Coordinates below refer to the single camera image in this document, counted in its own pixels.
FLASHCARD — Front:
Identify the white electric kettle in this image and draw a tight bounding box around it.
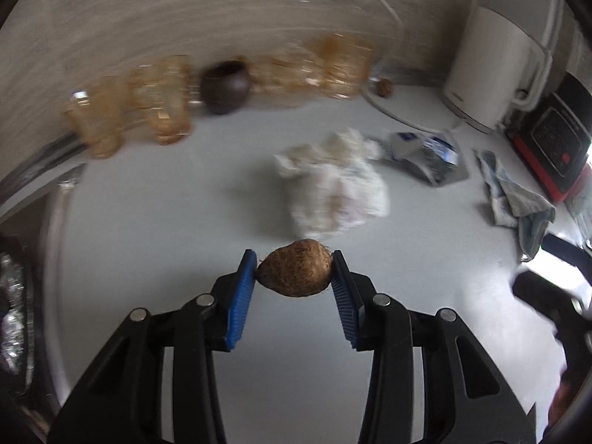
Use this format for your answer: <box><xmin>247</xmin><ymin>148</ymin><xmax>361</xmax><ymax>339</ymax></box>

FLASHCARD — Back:
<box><xmin>440</xmin><ymin>5</ymin><xmax>554</xmax><ymax>134</ymax></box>

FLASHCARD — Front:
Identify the aluminium foil burner liner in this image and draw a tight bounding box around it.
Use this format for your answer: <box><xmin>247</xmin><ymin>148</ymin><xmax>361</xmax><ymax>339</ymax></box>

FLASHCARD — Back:
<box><xmin>0</xmin><ymin>250</ymin><xmax>29</xmax><ymax>377</ymax></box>

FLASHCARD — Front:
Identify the white and green mug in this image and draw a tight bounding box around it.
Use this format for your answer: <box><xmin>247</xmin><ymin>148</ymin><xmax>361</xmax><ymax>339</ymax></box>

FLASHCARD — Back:
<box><xmin>568</xmin><ymin>162</ymin><xmax>592</xmax><ymax>238</ymax></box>

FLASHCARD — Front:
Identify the crumpled white tissue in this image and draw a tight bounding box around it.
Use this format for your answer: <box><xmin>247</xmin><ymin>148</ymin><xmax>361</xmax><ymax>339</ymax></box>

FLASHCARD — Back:
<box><xmin>273</xmin><ymin>129</ymin><xmax>391</xmax><ymax>242</ymax></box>

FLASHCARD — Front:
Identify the stainless gas stove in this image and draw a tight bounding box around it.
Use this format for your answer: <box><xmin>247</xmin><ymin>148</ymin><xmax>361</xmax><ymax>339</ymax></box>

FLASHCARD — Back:
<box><xmin>0</xmin><ymin>157</ymin><xmax>88</xmax><ymax>440</ymax></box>

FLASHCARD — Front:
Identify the grey dish rag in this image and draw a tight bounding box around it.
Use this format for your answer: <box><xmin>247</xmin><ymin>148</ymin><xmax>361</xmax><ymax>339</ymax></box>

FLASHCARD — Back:
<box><xmin>474</xmin><ymin>148</ymin><xmax>557</xmax><ymax>262</ymax></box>

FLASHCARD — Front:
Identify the amber glass cup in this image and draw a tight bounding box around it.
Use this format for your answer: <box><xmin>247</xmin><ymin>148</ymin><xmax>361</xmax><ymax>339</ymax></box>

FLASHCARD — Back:
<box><xmin>64</xmin><ymin>75</ymin><xmax>125</xmax><ymax>159</ymax></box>
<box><xmin>126</xmin><ymin>54</ymin><xmax>193</xmax><ymax>146</ymax></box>

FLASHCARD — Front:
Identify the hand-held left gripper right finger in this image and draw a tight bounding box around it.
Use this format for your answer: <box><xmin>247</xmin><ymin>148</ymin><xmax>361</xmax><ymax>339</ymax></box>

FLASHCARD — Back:
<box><xmin>330</xmin><ymin>250</ymin><xmax>539</xmax><ymax>444</ymax></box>

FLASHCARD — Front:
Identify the blue and white wrapper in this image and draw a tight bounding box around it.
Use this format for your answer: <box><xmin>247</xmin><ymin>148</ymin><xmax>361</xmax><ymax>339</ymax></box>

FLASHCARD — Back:
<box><xmin>381</xmin><ymin>130</ymin><xmax>469</xmax><ymax>188</ymax></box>

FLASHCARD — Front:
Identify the white power cable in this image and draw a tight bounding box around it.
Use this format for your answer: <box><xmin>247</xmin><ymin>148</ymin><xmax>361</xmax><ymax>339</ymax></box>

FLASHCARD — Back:
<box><xmin>356</xmin><ymin>0</ymin><xmax>464</xmax><ymax>133</ymax></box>

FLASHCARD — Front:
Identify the brown ceramic pot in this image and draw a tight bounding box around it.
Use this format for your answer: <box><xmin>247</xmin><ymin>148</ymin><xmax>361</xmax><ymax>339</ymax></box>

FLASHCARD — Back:
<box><xmin>199</xmin><ymin>60</ymin><xmax>253</xmax><ymax>116</ymax></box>

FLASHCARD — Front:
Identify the red and black blender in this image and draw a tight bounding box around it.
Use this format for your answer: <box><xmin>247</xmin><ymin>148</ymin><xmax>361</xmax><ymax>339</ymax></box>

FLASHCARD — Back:
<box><xmin>506</xmin><ymin>71</ymin><xmax>592</xmax><ymax>204</ymax></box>

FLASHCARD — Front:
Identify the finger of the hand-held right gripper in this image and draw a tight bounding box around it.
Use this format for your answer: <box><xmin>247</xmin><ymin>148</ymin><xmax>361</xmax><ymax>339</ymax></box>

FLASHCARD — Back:
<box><xmin>540</xmin><ymin>234</ymin><xmax>592</xmax><ymax>270</ymax></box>
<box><xmin>511</xmin><ymin>270</ymin><xmax>584</xmax><ymax>334</ymax></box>

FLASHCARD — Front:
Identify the clear glass teapot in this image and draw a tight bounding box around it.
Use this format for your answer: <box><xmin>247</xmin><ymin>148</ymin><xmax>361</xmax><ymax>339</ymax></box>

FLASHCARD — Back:
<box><xmin>252</xmin><ymin>50</ymin><xmax>325</xmax><ymax>99</ymax></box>

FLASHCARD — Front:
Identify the brown kiwi fruit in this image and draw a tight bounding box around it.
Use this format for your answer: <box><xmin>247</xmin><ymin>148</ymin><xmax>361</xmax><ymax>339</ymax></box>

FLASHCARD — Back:
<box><xmin>256</xmin><ymin>239</ymin><xmax>334</xmax><ymax>297</ymax></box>

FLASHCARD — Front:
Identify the amber ribbed glass mug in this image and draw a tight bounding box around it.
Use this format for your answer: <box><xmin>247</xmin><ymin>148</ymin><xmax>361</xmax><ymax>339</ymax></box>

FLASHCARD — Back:
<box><xmin>309</xmin><ymin>34</ymin><xmax>375</xmax><ymax>100</ymax></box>

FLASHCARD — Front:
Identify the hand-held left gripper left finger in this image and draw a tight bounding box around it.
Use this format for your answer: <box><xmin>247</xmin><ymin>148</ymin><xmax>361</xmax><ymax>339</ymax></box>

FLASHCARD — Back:
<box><xmin>46</xmin><ymin>249</ymin><xmax>258</xmax><ymax>444</ymax></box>

